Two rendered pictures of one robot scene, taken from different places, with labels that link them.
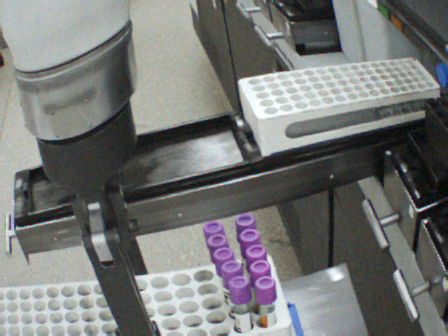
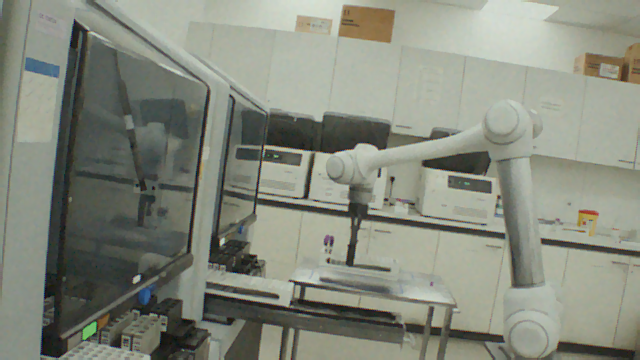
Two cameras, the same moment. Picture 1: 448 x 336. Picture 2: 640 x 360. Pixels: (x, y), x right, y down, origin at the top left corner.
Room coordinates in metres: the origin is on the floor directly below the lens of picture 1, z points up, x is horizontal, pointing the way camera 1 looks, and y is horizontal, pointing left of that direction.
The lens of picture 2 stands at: (2.30, 0.27, 1.29)
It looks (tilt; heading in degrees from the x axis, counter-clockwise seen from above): 3 degrees down; 190
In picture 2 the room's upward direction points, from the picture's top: 8 degrees clockwise
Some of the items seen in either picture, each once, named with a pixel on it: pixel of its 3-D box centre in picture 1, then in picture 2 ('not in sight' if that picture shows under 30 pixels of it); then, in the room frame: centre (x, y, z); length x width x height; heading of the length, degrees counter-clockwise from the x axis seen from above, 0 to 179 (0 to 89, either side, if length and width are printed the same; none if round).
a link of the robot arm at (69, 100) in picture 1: (72, 74); (360, 195); (0.40, 0.09, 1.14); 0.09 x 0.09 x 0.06
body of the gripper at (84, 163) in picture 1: (89, 165); (357, 214); (0.40, 0.09, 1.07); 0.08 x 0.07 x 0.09; 5
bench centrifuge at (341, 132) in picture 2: not in sight; (351, 159); (-1.81, -0.23, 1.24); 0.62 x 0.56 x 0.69; 7
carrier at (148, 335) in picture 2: not in sight; (147, 339); (1.36, -0.21, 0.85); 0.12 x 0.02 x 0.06; 8
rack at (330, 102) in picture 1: (356, 100); (243, 288); (0.80, -0.19, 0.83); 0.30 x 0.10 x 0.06; 97
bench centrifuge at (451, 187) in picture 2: not in sight; (457, 174); (-1.91, 0.62, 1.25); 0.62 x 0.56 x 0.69; 6
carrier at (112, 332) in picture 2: not in sight; (117, 332); (1.37, -0.28, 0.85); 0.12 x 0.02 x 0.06; 7
